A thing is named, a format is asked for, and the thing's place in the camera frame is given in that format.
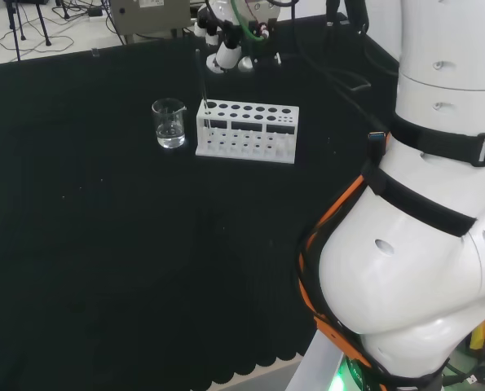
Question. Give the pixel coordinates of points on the clear glass beaker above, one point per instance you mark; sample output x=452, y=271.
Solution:
x=168, y=134

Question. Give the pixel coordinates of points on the clear glass rod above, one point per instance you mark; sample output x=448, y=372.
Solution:
x=201, y=81

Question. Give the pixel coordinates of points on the blue plug connector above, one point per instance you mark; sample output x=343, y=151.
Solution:
x=378, y=136

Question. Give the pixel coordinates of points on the black bench cloth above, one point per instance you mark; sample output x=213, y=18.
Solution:
x=144, y=244

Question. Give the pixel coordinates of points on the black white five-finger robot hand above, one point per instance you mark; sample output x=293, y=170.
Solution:
x=226, y=55

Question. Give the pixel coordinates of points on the grey metal box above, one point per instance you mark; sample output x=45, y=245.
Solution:
x=152, y=16

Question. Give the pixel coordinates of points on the clear tape clip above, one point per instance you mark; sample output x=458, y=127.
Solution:
x=95, y=52

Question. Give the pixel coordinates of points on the black tripod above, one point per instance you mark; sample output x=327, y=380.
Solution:
x=42, y=24

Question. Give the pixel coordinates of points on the white test tube rack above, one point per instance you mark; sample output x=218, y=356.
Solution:
x=246, y=152

